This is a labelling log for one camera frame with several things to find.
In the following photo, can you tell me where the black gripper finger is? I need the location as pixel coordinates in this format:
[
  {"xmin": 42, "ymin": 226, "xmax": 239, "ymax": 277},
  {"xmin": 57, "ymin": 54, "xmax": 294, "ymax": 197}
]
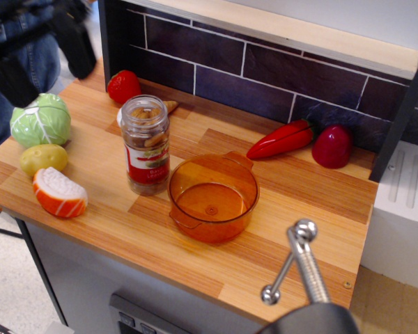
[
  {"xmin": 0, "ymin": 51, "xmax": 41, "ymax": 109},
  {"xmin": 52, "ymin": 6, "xmax": 96, "ymax": 79}
]

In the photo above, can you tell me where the clear almond jar red label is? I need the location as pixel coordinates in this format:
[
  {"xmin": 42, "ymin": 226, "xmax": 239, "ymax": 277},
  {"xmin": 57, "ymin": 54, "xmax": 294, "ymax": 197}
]
[{"xmin": 119, "ymin": 95, "xmax": 170, "ymax": 196}]

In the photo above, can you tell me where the orange transparent plastic pot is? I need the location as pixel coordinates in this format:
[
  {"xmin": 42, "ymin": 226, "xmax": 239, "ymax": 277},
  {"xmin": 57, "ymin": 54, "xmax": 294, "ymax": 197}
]
[{"xmin": 168, "ymin": 152, "xmax": 260, "ymax": 244}]

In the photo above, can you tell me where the person in blue jeans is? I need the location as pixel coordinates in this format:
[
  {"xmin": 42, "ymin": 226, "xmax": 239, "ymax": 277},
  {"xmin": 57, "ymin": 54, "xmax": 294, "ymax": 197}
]
[{"xmin": 0, "ymin": 1, "xmax": 61, "ymax": 145}]

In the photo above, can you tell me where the green toy cabbage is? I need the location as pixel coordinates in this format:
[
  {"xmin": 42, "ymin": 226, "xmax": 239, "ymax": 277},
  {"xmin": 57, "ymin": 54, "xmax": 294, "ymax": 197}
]
[{"xmin": 10, "ymin": 93, "xmax": 71, "ymax": 148}]

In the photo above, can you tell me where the red toy strawberry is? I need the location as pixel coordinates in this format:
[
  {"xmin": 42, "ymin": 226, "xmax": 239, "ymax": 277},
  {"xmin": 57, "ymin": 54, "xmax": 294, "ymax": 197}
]
[{"xmin": 107, "ymin": 70, "xmax": 142, "ymax": 104}]

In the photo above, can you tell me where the yellow toy potato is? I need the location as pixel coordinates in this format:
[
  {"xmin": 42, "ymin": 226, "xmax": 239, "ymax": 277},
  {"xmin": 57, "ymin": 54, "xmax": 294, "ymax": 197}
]
[{"xmin": 20, "ymin": 144, "xmax": 68, "ymax": 177}]

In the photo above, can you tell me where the white jar lid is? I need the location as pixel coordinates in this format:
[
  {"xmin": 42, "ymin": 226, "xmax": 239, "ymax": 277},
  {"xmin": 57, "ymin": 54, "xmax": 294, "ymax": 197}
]
[{"xmin": 116, "ymin": 109, "xmax": 122, "ymax": 127}]

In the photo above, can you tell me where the orange white salmon sushi toy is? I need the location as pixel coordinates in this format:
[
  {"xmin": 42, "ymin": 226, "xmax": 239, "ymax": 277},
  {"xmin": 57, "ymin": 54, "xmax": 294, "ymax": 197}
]
[{"xmin": 33, "ymin": 167, "xmax": 88, "ymax": 218}]

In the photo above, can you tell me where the toy croissant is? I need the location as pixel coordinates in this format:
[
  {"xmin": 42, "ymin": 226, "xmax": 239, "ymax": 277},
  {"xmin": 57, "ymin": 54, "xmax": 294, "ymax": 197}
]
[{"xmin": 163, "ymin": 100, "xmax": 179, "ymax": 114}]

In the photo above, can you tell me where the wooden upper shelf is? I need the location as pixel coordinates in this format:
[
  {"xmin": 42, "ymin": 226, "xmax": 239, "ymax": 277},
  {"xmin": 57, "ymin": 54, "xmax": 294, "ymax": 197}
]
[{"xmin": 132, "ymin": 1, "xmax": 418, "ymax": 79}]

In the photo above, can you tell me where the red toy chili pepper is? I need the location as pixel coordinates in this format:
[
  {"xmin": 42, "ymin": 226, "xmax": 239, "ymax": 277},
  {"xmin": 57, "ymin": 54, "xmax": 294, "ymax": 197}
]
[{"xmin": 247, "ymin": 119, "xmax": 316, "ymax": 159}]

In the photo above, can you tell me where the grey oven control panel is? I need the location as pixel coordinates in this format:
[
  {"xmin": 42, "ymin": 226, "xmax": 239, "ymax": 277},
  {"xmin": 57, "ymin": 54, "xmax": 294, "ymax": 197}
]
[{"xmin": 109, "ymin": 294, "xmax": 188, "ymax": 334}]

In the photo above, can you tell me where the dark red toy pepper half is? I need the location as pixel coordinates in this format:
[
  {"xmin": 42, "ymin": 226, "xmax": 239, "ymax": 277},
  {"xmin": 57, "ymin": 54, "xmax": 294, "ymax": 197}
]
[{"xmin": 312, "ymin": 125, "xmax": 353, "ymax": 169}]

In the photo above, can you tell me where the black floor cable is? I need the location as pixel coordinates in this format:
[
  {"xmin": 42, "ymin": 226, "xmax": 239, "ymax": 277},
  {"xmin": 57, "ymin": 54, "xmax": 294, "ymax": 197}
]
[{"xmin": 0, "ymin": 226, "xmax": 24, "ymax": 240}]

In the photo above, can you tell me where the metal clamp screw handle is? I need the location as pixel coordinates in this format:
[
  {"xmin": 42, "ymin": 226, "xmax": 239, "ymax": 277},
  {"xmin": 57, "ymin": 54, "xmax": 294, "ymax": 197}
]
[{"xmin": 261, "ymin": 218, "xmax": 360, "ymax": 334}]

